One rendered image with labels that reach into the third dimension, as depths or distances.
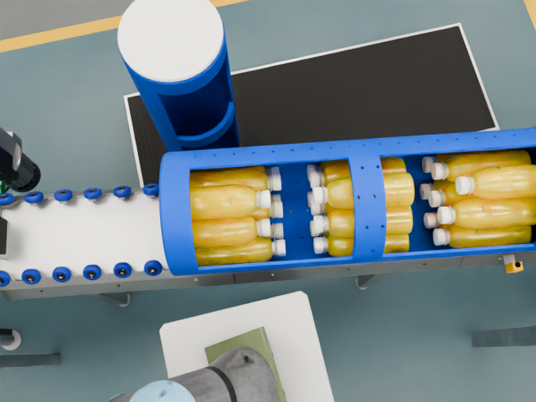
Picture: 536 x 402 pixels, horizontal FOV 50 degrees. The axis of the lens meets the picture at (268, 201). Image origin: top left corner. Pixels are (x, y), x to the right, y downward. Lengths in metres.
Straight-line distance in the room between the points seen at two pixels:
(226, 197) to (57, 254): 0.53
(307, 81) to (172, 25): 1.02
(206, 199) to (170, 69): 0.44
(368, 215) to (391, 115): 1.31
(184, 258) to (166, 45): 0.60
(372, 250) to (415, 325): 1.21
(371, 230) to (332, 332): 1.21
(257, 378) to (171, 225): 0.36
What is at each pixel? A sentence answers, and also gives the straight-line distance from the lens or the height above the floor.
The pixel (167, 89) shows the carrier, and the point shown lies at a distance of 1.56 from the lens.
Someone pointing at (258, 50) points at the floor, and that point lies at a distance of 2.74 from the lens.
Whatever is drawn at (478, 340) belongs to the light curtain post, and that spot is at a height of 0.08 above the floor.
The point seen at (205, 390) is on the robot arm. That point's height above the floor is 1.38.
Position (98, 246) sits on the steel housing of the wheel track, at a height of 0.93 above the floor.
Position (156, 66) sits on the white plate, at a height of 1.04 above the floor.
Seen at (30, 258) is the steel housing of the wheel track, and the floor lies 0.93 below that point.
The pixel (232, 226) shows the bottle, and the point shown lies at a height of 1.15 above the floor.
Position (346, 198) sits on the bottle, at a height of 1.19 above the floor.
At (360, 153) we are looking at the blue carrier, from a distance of 1.25.
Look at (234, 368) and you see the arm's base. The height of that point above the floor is 1.32.
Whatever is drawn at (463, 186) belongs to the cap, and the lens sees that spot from 1.32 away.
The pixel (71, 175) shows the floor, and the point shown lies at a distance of 2.63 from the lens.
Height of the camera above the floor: 2.38
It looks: 75 degrees down
